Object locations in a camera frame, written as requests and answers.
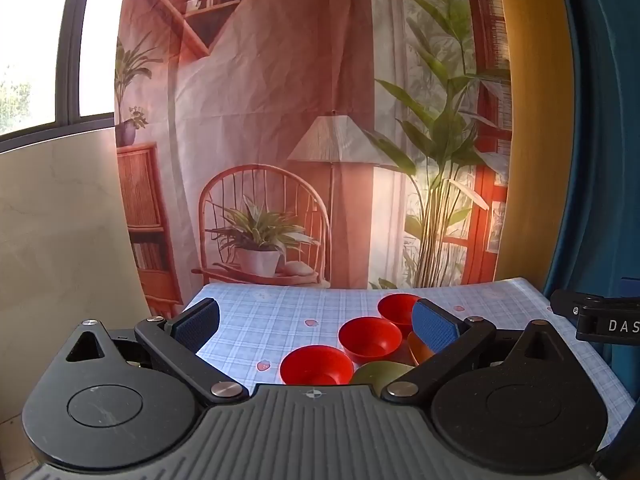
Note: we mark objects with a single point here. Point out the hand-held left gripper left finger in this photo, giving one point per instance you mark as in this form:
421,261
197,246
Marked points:
192,324

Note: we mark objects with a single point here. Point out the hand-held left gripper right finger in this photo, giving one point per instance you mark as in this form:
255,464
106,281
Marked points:
433,325

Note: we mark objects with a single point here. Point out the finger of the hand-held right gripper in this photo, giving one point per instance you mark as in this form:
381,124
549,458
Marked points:
600,320

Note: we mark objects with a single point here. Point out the red bowl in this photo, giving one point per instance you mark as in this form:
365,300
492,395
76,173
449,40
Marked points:
395,307
315,362
370,337

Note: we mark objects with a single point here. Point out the green plate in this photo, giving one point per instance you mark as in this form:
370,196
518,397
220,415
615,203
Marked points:
377,372

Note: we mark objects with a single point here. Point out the orange bowl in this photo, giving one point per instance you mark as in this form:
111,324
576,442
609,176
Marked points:
417,350

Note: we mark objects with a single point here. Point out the blue plaid tablecloth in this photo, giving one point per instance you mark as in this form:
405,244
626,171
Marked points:
280,315

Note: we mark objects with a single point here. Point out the blue curtain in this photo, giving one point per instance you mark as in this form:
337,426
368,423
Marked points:
605,135

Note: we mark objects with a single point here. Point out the printed wall tapestry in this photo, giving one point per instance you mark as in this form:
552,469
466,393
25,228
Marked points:
300,85

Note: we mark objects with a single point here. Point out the dark window frame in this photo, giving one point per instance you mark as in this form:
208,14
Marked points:
70,60

